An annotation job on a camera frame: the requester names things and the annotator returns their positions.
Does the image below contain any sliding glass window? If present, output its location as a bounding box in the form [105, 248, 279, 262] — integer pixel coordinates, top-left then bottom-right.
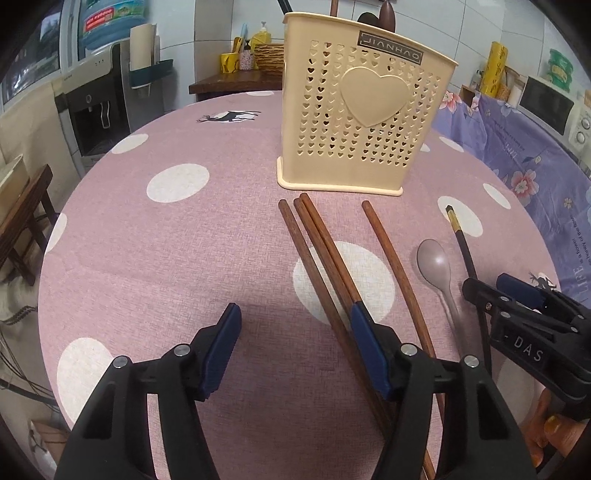
[0, 0, 78, 108]

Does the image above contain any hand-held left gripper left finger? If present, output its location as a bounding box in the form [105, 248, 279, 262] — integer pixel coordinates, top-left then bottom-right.
[54, 303, 242, 480]

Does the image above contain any beige plastic utensil holder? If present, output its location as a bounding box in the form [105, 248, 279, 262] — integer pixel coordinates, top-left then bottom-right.
[276, 12, 460, 198]

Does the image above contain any grey plastic spoon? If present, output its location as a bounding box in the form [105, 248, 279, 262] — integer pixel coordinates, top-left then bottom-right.
[416, 239, 464, 342]

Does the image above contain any blue water jug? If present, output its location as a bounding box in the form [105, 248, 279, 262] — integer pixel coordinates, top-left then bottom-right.
[76, 0, 149, 52]

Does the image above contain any purple floral cloth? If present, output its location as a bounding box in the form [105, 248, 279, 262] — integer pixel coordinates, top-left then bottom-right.
[427, 89, 591, 296]

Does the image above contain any person's right hand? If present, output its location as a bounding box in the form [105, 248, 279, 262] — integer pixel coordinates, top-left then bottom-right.
[525, 387, 588, 470]

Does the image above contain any white microwave oven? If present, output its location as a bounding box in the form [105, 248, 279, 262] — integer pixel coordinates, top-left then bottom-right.
[514, 75, 591, 154]

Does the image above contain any woven wash basin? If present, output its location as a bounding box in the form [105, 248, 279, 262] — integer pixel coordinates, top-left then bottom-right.
[254, 41, 285, 73]

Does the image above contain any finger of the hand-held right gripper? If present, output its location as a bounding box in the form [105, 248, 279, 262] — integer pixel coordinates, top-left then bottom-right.
[496, 273, 562, 311]
[462, 277, 514, 325]

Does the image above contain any grey water dispenser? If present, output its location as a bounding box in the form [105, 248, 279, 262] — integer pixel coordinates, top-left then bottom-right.
[54, 44, 133, 172]

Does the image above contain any wooden vanity cabinet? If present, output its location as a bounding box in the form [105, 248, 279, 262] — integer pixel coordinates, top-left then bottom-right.
[188, 69, 284, 103]

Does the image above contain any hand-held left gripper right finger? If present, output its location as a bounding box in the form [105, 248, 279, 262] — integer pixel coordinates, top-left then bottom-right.
[350, 301, 527, 480]

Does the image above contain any blue paper roll holder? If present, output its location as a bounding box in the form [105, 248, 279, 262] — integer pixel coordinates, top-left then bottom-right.
[128, 60, 177, 90]

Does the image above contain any dark wooden stool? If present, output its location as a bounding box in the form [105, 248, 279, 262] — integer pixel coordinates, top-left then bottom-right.
[0, 164, 59, 287]

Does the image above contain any wooden condiment rack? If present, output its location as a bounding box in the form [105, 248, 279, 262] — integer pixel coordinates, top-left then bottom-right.
[496, 67, 528, 105]

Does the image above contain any paper towel roll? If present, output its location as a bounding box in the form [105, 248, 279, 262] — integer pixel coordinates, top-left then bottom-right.
[129, 24, 162, 73]

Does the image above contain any yellow wrap roll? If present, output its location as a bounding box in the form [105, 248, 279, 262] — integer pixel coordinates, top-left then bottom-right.
[480, 41, 509, 99]

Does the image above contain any brown wooden chopstick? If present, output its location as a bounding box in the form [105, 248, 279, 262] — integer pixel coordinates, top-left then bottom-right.
[293, 198, 358, 315]
[278, 200, 394, 441]
[361, 200, 446, 478]
[299, 193, 365, 310]

